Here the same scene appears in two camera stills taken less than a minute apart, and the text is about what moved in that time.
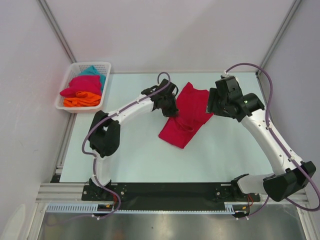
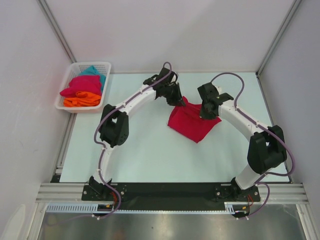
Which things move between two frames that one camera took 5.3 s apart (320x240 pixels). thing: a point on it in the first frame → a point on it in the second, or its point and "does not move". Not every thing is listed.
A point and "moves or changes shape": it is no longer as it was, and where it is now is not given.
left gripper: [173, 111] → [177, 100]
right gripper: [214, 96] → [203, 115]
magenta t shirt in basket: [90, 83] does not move
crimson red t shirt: [193, 105] moves or changes shape
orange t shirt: [82, 99] does not move
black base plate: [170, 196] does not move
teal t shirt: [92, 71] does not move
